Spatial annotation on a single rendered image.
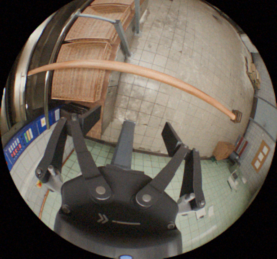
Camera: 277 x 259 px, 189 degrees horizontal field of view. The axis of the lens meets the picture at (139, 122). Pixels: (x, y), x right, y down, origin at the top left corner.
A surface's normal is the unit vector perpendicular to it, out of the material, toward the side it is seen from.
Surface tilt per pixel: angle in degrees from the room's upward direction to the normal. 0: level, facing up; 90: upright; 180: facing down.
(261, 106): 91
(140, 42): 0
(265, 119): 90
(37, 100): 70
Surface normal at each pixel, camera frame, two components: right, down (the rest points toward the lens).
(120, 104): 0.00, 0.39
